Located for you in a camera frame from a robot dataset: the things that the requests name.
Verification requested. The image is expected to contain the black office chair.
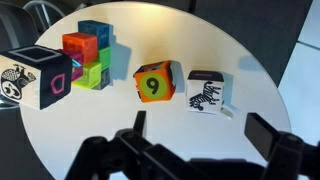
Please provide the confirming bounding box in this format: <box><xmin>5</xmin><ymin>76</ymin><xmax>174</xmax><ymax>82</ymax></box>
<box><xmin>0</xmin><ymin>0</ymin><xmax>68</xmax><ymax>51</ymax></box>

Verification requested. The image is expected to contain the orange soft cube number nine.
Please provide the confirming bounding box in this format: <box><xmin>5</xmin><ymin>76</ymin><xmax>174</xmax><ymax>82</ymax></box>
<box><xmin>133</xmin><ymin>61</ymin><xmax>176</xmax><ymax>103</ymax></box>

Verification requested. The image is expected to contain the grey plastic block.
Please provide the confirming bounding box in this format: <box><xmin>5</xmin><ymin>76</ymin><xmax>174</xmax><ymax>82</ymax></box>
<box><xmin>93</xmin><ymin>68</ymin><xmax>110</xmax><ymax>90</ymax></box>

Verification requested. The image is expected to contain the magenta plastic block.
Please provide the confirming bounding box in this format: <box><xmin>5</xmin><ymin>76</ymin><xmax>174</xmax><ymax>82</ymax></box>
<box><xmin>59</xmin><ymin>49</ymin><xmax>83</xmax><ymax>81</ymax></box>

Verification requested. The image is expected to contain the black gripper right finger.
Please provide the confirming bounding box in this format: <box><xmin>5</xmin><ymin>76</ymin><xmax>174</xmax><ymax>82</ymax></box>
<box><xmin>244</xmin><ymin>113</ymin><xmax>320</xmax><ymax>180</ymax></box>

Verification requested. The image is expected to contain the lime green plastic block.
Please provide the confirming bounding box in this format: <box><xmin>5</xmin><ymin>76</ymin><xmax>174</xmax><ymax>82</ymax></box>
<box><xmin>73</xmin><ymin>62</ymin><xmax>101</xmax><ymax>89</ymax></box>

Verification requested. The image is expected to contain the blue plastic block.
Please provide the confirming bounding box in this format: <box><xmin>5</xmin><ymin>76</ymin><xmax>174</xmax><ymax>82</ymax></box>
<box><xmin>78</xmin><ymin>20</ymin><xmax>112</xmax><ymax>49</ymax></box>

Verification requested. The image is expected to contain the white zebra soft cube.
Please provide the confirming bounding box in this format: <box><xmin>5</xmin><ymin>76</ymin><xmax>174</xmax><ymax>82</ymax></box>
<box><xmin>185</xmin><ymin>70</ymin><xmax>224</xmax><ymax>114</ymax></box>

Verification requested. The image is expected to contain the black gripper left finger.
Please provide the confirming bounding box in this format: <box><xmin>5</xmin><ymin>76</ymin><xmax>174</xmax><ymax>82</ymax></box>
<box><xmin>115</xmin><ymin>111</ymin><xmax>154</xmax><ymax>157</ymax></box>

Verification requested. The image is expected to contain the white round table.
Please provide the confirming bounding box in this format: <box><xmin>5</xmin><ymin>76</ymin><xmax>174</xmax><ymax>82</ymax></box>
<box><xmin>21</xmin><ymin>2</ymin><xmax>290</xmax><ymax>180</ymax></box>

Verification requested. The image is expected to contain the orange plastic block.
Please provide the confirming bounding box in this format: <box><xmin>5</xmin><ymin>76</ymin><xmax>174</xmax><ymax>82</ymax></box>
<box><xmin>62</xmin><ymin>32</ymin><xmax>98</xmax><ymax>63</ymax></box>

